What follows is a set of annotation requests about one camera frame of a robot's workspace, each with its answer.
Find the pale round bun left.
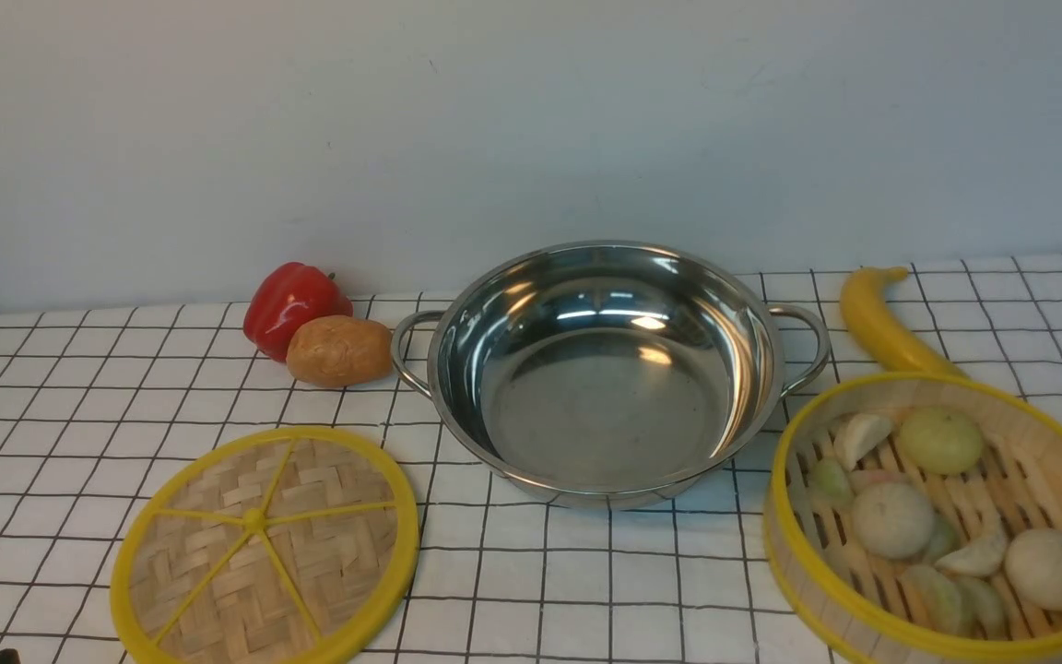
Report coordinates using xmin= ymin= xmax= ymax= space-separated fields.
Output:
xmin=850 ymin=482 xmax=937 ymax=560

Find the stainless steel two-handled pot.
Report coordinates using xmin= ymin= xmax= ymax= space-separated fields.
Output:
xmin=389 ymin=241 xmax=832 ymax=510

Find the pale round bun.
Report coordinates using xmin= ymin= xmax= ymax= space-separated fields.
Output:
xmin=850 ymin=482 xmax=937 ymax=560
xmin=1003 ymin=528 xmax=1062 ymax=612

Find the red bell pepper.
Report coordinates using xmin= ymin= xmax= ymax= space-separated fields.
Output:
xmin=242 ymin=262 xmax=354 ymax=364

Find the brown potato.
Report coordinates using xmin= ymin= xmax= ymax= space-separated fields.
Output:
xmin=286 ymin=314 xmax=393 ymax=388

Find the bamboo steamer basket yellow rim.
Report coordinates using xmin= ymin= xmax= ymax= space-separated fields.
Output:
xmin=763 ymin=373 xmax=1062 ymax=663

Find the white dumpling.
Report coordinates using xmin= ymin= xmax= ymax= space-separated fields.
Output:
xmin=935 ymin=517 xmax=1010 ymax=577
xmin=833 ymin=413 xmax=896 ymax=471

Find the green dumpling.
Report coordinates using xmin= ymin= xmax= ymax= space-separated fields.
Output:
xmin=808 ymin=457 xmax=855 ymax=510
xmin=953 ymin=576 xmax=1009 ymax=640
xmin=901 ymin=564 xmax=974 ymax=637

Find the green dumpling bottom right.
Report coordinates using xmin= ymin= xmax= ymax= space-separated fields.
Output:
xmin=953 ymin=576 xmax=1009 ymax=640

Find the woven bamboo steamer lid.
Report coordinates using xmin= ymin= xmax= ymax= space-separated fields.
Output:
xmin=110 ymin=426 xmax=419 ymax=663

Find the white dumpling top left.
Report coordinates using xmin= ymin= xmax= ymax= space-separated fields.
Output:
xmin=833 ymin=413 xmax=896 ymax=471

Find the yellow banana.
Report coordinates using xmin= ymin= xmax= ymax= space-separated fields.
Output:
xmin=839 ymin=267 xmax=966 ymax=377

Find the white dumpling centre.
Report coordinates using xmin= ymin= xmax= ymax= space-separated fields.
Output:
xmin=935 ymin=517 xmax=1010 ymax=577

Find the pale round bun right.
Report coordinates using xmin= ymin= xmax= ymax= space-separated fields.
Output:
xmin=1003 ymin=528 xmax=1062 ymax=612

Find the green round bun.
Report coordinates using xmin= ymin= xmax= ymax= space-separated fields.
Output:
xmin=897 ymin=405 xmax=984 ymax=475

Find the green dumpling bottom left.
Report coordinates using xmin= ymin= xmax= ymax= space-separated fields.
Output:
xmin=901 ymin=564 xmax=974 ymax=637

